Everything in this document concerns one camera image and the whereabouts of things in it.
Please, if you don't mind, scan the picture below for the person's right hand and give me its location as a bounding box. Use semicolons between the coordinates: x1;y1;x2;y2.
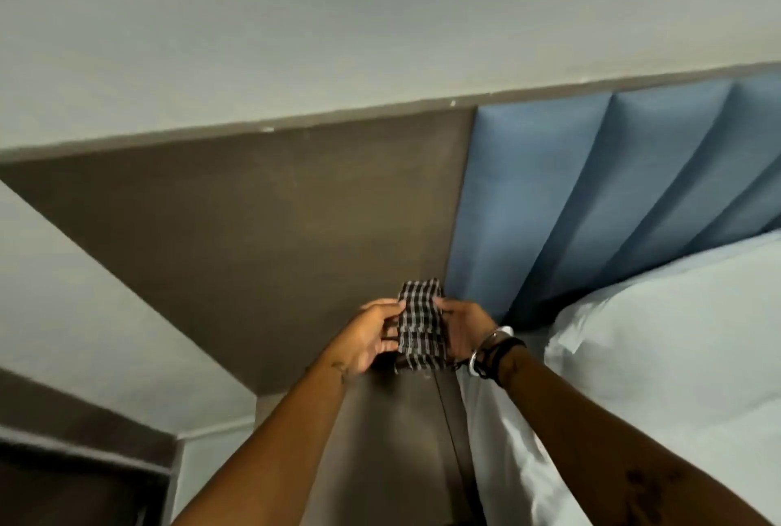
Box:
436;298;500;369

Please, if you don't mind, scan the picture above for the person's left hand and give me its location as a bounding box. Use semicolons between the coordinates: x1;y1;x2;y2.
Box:
334;299;407;378

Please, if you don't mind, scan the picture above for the black white checkered cloth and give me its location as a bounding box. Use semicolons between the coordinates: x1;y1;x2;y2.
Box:
394;278;454;375

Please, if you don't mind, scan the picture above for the person's left forearm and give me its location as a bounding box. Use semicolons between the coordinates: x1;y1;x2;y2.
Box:
172;349;372;526

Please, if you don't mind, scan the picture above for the person's right forearm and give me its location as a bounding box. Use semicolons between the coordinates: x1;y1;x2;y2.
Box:
497;341;771;526

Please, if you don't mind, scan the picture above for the black wrist band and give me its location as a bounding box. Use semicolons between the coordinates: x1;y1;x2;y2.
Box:
482;336;527;387

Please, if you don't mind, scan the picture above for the brown wooden bedside table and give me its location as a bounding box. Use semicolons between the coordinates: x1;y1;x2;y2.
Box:
255;361;486;526

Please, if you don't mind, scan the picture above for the blue padded headboard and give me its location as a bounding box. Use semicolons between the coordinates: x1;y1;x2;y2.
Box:
447;69;781;332

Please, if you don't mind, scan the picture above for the white pillow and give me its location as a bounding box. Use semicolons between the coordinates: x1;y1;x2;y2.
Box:
543;230;781;520

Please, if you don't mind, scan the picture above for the dark wooden furniture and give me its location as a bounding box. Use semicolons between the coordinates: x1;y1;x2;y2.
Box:
0;368;184;526

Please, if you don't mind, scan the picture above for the silver bangle bracelet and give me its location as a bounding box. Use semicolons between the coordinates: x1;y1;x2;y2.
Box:
469;326;515;375

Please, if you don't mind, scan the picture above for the brown wooden wall panel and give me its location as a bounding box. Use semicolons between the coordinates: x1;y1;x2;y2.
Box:
0;107;477;396

